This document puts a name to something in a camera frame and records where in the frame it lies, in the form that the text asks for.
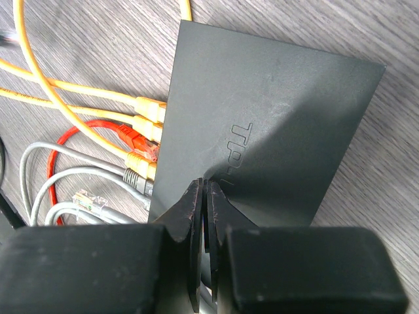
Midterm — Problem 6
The long yellow ethernet cable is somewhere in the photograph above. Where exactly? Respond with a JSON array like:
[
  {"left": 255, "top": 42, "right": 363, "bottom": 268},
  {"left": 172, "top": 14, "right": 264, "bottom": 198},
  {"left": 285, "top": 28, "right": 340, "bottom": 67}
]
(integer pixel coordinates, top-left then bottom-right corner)
[{"left": 12, "top": 0, "right": 192, "bottom": 181}]

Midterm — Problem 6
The red ethernet cable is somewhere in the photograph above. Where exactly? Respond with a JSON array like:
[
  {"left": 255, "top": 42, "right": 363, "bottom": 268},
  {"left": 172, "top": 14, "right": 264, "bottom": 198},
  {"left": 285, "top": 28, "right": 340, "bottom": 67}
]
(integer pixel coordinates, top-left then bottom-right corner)
[{"left": 46, "top": 119, "right": 160, "bottom": 226}]

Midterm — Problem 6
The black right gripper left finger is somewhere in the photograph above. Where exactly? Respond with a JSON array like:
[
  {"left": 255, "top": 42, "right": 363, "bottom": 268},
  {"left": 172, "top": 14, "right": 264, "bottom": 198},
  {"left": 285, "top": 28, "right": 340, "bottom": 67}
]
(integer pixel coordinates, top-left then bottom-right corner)
[{"left": 1, "top": 179, "right": 204, "bottom": 313}]

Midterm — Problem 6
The black network switch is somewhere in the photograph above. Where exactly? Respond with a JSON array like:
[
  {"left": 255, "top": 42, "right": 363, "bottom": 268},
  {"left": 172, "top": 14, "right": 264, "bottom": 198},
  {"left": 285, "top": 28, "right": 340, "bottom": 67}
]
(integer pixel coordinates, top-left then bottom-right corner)
[{"left": 149, "top": 21, "right": 386, "bottom": 226}]

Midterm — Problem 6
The grey ethernet cable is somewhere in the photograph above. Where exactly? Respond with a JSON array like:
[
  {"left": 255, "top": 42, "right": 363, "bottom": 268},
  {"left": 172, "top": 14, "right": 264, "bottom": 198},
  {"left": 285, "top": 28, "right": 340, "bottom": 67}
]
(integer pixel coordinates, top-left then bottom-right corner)
[{"left": 19, "top": 141, "right": 155, "bottom": 227}]

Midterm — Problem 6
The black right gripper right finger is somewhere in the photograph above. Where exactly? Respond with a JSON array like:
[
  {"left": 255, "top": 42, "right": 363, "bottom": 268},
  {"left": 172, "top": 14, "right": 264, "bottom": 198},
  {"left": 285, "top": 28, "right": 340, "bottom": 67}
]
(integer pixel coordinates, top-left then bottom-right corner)
[{"left": 204, "top": 181, "right": 409, "bottom": 313}]

